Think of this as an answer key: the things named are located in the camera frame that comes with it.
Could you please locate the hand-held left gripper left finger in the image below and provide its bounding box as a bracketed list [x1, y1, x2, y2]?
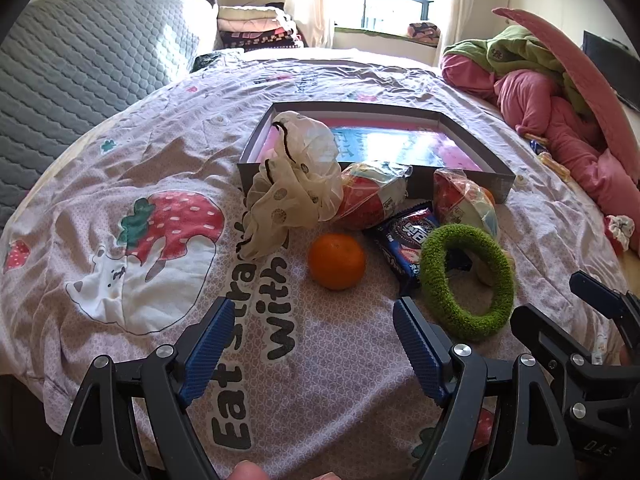
[50, 297, 236, 480]

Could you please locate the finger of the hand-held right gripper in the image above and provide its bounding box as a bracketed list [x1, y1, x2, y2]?
[569, 270, 640, 356]
[510, 304, 618, 386]

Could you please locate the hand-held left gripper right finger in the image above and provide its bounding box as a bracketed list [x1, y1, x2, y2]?
[392, 296, 576, 480]

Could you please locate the green fuzzy ring scrunchie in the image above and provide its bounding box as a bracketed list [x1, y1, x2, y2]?
[419, 224, 516, 343]

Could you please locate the blue cookie packet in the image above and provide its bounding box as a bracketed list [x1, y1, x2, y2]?
[364, 201, 473, 297]

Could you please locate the red toy egg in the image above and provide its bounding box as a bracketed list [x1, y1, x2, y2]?
[332, 160, 413, 231]
[432, 167, 501, 241]

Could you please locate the shallow grey cardboard box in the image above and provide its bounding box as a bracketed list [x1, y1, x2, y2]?
[237, 101, 516, 206]

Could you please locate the cream dotted hair scrunchie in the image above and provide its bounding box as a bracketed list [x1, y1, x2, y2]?
[240, 111, 345, 261]

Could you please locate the person's left hand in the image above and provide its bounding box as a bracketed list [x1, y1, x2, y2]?
[232, 461, 268, 480]

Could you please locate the white and red scrunchie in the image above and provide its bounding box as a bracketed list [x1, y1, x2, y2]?
[604, 214, 636, 256]

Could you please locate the yellow snack packet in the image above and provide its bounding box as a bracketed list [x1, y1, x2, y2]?
[539, 152, 571, 178]

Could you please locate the pink and blue picture book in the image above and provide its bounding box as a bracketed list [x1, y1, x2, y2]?
[257, 112, 483, 173]

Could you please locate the pink blanket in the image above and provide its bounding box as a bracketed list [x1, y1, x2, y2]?
[440, 52, 640, 216]

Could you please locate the black television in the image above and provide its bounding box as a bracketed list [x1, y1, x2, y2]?
[582, 30, 640, 111]

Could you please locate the strawberry printed bed sheet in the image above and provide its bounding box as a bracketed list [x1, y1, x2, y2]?
[0, 47, 640, 480]

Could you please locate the pink padded cover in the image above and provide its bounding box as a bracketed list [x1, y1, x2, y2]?
[492, 7, 640, 186]

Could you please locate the green blanket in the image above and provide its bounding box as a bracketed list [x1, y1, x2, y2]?
[442, 25, 596, 116]

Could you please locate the dark cloth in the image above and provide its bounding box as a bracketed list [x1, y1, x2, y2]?
[192, 52, 246, 73]

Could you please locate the patterned cushion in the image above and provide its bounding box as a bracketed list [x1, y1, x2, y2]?
[407, 21, 442, 42]

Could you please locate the dark checkered folded blanket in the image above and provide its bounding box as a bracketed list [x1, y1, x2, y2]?
[220, 27, 306, 50]

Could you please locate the grey quilted headboard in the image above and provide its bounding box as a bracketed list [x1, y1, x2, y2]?
[0, 0, 201, 221]

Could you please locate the cream window curtain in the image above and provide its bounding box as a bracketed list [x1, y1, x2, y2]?
[284, 0, 338, 48]
[445, 0, 468, 46]

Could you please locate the white pillow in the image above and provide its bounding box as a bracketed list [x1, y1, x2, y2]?
[185, 0, 221, 56]

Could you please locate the cream folded blanket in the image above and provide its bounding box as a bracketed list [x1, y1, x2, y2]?
[218, 6, 296, 33]

